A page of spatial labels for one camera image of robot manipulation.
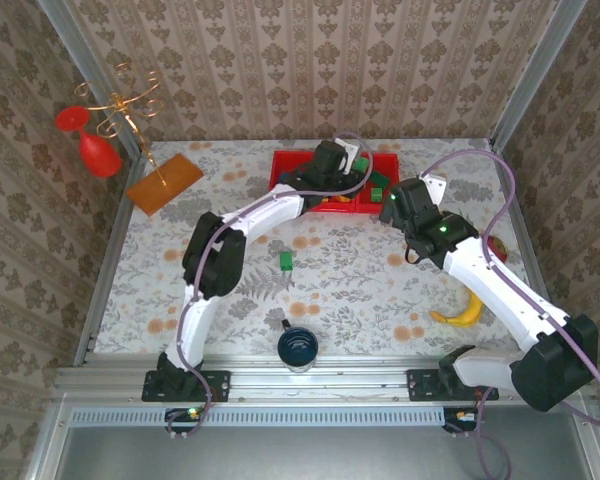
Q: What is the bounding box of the red three-compartment tray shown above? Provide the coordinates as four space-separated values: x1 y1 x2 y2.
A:
269 149 400 215

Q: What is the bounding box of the red round bowl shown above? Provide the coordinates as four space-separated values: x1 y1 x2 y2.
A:
485 235 510 263

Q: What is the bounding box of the yellow banana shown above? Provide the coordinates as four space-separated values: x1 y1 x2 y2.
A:
428 290 485 329

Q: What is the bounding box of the dark blue mug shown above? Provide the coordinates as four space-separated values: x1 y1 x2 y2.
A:
276 318 321 374

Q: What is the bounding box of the gold stand with orange base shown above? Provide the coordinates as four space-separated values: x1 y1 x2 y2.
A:
73 62 205 217

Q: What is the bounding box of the small black controller board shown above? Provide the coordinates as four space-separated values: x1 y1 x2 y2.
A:
442 407 480 435
164 407 207 435

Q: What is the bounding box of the red plastic wine glass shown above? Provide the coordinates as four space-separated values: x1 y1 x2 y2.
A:
54 105 124 179

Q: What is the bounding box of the grey metal panel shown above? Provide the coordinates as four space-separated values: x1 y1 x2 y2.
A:
27 404 600 480

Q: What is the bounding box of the purple cable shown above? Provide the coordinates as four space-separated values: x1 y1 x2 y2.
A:
419 148 600 480
177 131 375 439

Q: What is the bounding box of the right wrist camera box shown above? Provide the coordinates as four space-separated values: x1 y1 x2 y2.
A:
388 172 450 217

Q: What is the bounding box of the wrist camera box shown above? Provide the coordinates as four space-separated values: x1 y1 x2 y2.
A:
388 172 450 217
313 139 362 175

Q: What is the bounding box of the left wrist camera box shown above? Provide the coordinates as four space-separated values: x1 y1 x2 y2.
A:
313 139 362 175

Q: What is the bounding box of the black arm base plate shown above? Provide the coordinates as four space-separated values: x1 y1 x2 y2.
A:
406 368 500 402
141 368 231 404

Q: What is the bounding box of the aluminium mounting rail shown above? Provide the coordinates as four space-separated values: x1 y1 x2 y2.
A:
52 352 594 406

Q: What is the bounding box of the grey slotted cable duct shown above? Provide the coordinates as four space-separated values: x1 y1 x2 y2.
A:
69 405 476 427

